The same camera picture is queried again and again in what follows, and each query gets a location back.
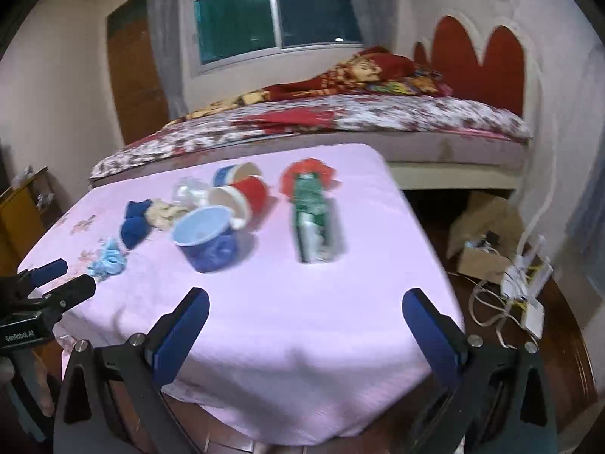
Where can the white wifi router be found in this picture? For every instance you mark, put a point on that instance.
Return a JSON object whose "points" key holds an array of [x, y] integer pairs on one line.
{"points": [[524, 279]]}

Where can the pink table cloth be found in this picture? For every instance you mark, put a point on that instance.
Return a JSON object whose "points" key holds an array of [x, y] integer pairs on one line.
{"points": [[292, 353]]}

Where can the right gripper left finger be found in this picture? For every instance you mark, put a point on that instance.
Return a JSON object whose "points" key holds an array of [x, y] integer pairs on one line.
{"points": [[172, 337]]}

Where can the blue white paper cup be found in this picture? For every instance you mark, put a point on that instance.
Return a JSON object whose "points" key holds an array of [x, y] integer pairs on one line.
{"points": [[234, 173]]}

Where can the window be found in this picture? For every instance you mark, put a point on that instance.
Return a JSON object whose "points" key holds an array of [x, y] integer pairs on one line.
{"points": [[225, 32]]}

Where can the red patterned blanket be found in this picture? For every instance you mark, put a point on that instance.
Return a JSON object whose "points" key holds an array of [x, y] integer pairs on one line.
{"points": [[372, 70]]}

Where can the red paper cup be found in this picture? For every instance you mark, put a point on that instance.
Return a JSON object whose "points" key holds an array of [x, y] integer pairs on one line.
{"points": [[246, 199]]}

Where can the person left hand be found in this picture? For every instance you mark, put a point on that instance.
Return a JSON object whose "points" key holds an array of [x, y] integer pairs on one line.
{"points": [[26, 373]]}

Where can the beige crumpled cloth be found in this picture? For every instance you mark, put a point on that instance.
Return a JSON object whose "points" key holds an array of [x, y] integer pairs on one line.
{"points": [[162, 215]]}

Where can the bed mattress floral sheet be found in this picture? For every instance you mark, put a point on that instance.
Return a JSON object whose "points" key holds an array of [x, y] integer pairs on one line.
{"points": [[417, 129]]}

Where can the wooden door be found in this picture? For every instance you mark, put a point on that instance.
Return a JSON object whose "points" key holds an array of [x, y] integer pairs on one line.
{"points": [[138, 95]]}

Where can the cardboard box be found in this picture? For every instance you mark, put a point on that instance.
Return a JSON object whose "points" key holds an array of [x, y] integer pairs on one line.
{"points": [[483, 240]]}

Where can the left grey curtain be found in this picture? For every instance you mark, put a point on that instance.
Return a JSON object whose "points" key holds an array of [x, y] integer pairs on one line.
{"points": [[164, 22]]}

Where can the red plastic bag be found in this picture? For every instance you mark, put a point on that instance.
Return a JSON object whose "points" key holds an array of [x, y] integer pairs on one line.
{"points": [[305, 166]]}

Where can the clear plastic wrap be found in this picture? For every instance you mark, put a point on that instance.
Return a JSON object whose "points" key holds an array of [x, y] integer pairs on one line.
{"points": [[191, 192]]}

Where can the light blue crumpled paper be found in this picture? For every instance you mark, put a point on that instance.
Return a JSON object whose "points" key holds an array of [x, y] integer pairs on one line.
{"points": [[110, 261]]}

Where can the dark blue cloth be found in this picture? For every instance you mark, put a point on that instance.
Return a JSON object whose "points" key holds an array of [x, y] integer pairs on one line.
{"points": [[135, 227]]}

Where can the wooden cabinet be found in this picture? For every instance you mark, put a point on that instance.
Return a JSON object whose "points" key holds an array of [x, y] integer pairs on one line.
{"points": [[27, 213]]}

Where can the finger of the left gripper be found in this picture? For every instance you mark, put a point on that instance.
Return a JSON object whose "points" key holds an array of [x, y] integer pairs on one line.
{"points": [[70, 294], [39, 276]]}

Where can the blue paper cup large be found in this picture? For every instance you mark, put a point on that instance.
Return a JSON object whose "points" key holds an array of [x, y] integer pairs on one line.
{"points": [[206, 238]]}

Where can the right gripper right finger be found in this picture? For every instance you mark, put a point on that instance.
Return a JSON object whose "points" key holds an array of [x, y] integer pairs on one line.
{"points": [[442, 343]]}

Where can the red heart headboard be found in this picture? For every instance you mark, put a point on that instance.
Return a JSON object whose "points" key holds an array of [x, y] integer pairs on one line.
{"points": [[494, 76]]}

